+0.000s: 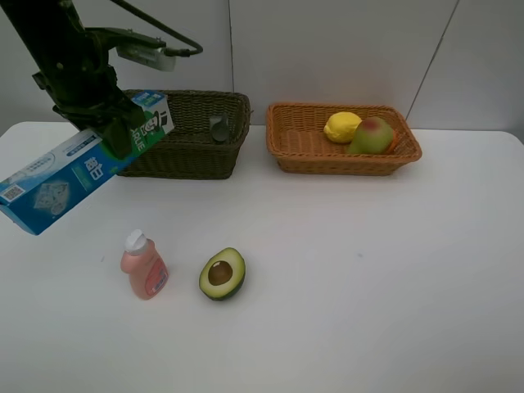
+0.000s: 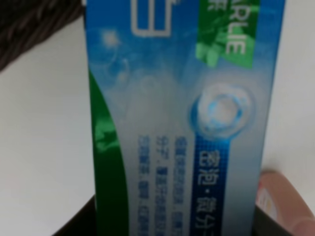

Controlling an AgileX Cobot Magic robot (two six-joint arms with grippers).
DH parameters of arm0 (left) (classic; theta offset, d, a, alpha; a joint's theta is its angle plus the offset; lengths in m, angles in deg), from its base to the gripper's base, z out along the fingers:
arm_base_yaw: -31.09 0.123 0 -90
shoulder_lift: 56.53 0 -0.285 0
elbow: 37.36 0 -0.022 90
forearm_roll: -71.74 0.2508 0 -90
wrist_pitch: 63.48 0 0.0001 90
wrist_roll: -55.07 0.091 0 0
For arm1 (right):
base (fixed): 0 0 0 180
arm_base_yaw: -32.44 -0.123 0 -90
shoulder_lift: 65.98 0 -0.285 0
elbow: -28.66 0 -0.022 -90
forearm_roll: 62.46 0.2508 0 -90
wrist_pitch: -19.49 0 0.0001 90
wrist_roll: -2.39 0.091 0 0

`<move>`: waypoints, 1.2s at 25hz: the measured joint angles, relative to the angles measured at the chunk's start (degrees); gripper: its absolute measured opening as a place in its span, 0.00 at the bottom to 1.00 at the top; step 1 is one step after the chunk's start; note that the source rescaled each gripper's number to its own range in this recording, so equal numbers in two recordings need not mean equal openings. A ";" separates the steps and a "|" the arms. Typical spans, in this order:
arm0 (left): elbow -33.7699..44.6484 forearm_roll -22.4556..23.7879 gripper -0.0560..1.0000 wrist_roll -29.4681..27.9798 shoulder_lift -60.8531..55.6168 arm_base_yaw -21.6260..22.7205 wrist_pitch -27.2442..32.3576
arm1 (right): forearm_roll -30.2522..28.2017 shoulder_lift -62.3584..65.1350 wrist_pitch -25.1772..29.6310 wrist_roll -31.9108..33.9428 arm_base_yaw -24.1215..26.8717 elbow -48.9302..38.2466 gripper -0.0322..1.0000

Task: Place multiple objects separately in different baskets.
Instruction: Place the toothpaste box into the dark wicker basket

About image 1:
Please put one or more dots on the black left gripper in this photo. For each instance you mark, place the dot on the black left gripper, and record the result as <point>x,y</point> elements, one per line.
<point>92,100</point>

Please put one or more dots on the black pump bottle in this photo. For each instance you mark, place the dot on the black pump bottle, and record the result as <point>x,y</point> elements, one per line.
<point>219,129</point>

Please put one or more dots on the blue toothpaste box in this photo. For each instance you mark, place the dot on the blue toothpaste box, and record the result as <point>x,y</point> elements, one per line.
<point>39,194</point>

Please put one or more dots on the pink bottle white cap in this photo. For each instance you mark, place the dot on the pink bottle white cap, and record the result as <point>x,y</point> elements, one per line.
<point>144,266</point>

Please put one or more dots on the halved avocado with pit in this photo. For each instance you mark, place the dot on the halved avocado with pit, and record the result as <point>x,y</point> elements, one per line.
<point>223,275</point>

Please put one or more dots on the yellow lemon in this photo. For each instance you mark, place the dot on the yellow lemon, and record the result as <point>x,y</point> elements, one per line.
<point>340,127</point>

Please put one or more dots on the green red pear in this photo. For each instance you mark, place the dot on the green red pear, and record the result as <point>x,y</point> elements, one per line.
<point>373,136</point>

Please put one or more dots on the orange fruit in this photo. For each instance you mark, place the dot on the orange fruit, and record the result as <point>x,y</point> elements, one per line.
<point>393,141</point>

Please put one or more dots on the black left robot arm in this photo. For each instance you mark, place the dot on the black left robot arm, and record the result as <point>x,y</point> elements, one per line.
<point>73,70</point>

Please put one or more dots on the dark brown wicker basket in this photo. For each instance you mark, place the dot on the dark brown wicker basket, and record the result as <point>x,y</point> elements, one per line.
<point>188,151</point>

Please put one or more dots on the orange wicker basket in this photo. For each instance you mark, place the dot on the orange wicker basket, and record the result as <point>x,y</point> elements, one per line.
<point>295,138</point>

